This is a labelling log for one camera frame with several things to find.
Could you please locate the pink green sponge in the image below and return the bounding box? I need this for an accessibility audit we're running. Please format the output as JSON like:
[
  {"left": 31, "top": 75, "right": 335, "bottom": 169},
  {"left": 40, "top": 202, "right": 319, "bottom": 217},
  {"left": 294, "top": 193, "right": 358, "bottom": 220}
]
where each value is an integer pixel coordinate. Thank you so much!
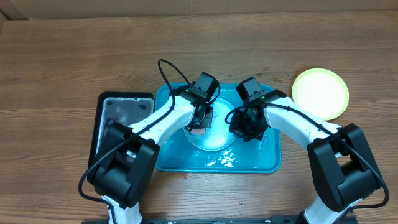
[{"left": 188, "top": 128, "right": 205, "bottom": 136}]

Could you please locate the light blue plate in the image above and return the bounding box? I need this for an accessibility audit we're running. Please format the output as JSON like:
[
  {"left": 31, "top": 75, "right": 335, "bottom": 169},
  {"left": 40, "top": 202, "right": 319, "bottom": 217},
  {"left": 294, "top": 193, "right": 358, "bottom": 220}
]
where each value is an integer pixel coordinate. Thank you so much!
[{"left": 184, "top": 98, "right": 236, "bottom": 151}]

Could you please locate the yellow plate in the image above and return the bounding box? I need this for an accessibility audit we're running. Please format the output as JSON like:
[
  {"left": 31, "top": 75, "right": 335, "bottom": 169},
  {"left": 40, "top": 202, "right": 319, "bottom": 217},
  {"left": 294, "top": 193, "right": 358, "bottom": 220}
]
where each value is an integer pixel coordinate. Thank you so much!
[{"left": 292, "top": 68, "right": 349, "bottom": 121}]

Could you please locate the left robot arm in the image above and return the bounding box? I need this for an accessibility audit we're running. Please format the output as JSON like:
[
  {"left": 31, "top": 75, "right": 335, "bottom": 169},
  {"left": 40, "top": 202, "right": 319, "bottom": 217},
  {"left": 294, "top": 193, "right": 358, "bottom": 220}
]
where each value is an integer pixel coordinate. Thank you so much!
[{"left": 82, "top": 72, "right": 221, "bottom": 223}]

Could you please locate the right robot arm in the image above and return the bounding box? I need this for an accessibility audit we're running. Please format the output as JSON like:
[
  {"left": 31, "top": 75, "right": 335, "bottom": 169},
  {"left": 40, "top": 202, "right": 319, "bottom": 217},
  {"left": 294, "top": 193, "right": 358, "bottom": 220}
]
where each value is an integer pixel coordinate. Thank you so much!
[{"left": 225, "top": 77, "right": 389, "bottom": 223}]

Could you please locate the teal plastic tray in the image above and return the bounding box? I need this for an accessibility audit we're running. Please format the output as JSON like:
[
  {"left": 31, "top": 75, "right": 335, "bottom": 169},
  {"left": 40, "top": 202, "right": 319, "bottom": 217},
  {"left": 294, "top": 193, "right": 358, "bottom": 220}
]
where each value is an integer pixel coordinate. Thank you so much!
[{"left": 155, "top": 84, "right": 282, "bottom": 174}]

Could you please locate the black water tray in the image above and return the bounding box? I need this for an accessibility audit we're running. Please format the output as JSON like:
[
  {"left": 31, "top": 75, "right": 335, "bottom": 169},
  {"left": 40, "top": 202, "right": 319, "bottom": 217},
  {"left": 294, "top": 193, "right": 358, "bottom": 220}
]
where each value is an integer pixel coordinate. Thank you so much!
[{"left": 88, "top": 91, "right": 155, "bottom": 167}]

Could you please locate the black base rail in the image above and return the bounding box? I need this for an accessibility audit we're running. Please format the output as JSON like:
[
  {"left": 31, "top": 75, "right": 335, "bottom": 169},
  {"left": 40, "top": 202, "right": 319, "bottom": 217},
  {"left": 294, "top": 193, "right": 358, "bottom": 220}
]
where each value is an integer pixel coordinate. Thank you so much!
[{"left": 81, "top": 214, "right": 358, "bottom": 224}]

